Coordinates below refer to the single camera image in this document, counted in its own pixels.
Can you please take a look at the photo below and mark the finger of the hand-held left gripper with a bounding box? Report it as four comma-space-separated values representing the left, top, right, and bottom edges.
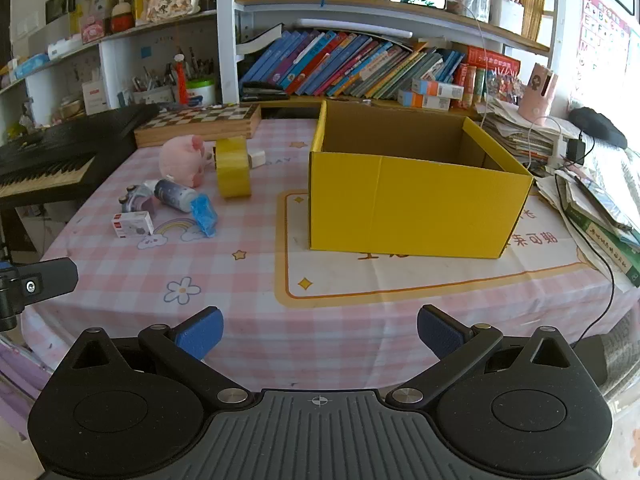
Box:
0, 257, 79, 333

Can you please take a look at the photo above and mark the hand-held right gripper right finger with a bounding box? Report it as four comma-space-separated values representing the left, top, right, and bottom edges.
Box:
392, 304, 573, 409

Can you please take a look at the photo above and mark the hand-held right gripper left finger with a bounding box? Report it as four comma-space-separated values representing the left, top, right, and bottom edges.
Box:
70, 306, 249, 408

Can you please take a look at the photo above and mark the small white red box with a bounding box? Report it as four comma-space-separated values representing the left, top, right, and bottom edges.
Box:
111, 211, 155, 237

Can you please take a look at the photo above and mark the blue plastic packet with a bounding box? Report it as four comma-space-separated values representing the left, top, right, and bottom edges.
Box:
190, 195, 219, 238

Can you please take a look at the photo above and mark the small grey toy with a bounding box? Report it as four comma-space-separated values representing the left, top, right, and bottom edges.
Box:
118, 184, 160, 217

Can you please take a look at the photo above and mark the yellow cardboard box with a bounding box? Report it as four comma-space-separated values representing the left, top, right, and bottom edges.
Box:
308, 100, 535, 260

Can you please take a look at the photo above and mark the dark blue spray bottle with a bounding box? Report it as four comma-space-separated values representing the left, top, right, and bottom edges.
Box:
153, 179, 198, 212

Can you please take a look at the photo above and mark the yellow tape roll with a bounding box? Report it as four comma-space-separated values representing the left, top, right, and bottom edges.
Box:
214, 137, 252, 199

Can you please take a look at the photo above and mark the pink plush pig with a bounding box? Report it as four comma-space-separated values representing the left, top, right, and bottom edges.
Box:
159, 135, 213, 188

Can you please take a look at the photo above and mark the desktop with pink checkered tablecloth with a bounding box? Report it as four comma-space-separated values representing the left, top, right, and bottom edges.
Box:
20, 117, 640, 396

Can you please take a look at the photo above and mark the black electronic keyboard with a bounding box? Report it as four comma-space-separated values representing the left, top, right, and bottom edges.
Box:
0, 104, 161, 198

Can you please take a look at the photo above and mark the grey cloth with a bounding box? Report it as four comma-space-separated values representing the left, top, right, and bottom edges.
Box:
597, 317, 640, 401

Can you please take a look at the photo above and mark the green cover book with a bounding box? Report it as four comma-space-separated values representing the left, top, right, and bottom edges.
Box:
555, 170, 640, 288

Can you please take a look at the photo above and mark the white box with red label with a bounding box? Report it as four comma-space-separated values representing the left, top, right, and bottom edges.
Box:
81, 80, 110, 115

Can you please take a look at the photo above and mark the wooden chess board box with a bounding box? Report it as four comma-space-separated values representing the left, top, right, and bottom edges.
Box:
134, 103, 262, 148

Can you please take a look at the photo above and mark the white pen holder with pens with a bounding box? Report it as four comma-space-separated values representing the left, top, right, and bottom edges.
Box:
131, 47, 216, 107

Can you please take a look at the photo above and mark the blue tissue pack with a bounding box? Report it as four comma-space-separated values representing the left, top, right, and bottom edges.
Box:
15, 52, 51, 80

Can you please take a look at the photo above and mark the white power strip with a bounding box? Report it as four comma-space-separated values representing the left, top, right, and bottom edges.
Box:
550, 135, 571, 171

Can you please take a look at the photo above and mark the stack of glossy papers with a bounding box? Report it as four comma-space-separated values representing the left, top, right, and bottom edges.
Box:
580, 140, 640, 246

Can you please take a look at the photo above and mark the white tissue pack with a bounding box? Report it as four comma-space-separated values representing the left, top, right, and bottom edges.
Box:
47, 35, 83, 60

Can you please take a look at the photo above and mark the orange white small carton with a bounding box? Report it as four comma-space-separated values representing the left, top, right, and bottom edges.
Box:
398, 91, 451, 111
411, 78, 465, 100

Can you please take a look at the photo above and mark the white jar with green lid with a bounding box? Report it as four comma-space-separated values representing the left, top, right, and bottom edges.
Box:
185, 79, 217, 107

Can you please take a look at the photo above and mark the red tassel ornament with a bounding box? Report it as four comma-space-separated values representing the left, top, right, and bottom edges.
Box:
173, 53, 188, 103

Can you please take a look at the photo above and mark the black flat case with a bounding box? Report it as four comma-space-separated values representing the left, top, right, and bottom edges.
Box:
242, 81, 289, 102

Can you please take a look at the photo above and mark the pink small box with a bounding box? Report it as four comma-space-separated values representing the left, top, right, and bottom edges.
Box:
80, 16, 108, 43

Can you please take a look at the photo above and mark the pink crown-shaped holder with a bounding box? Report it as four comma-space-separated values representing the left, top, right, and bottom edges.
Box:
517, 62, 558, 123

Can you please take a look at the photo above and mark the black rounded object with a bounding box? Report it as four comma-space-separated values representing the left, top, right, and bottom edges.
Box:
569, 106, 628, 150

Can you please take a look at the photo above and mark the thick red book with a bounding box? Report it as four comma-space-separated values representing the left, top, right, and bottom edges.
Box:
467, 46, 521, 78

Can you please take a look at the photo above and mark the row of leaning colourful books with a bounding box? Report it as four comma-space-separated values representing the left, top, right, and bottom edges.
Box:
239, 30, 466, 101

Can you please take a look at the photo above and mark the thick white-paged book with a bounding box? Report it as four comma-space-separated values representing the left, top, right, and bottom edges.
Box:
239, 24, 283, 56

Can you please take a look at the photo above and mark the white bookshelf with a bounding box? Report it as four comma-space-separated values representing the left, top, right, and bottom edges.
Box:
0, 0, 561, 126

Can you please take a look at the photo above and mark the long white tube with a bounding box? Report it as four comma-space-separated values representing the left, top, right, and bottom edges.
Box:
295, 19, 416, 39

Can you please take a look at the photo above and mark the white desk organizer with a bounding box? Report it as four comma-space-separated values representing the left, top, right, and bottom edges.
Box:
490, 0, 526, 36

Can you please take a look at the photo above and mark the row of orange thin books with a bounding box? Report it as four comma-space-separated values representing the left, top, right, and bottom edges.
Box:
520, 0, 548, 43

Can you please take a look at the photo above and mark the black cable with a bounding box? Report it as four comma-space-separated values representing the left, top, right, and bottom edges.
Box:
552, 170, 616, 348

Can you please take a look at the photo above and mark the black photo frame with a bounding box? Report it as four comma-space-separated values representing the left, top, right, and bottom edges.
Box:
45, 0, 77, 25

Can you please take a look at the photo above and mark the pink alphabet wall poster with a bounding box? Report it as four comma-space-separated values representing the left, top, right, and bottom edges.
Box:
570, 0, 633, 111

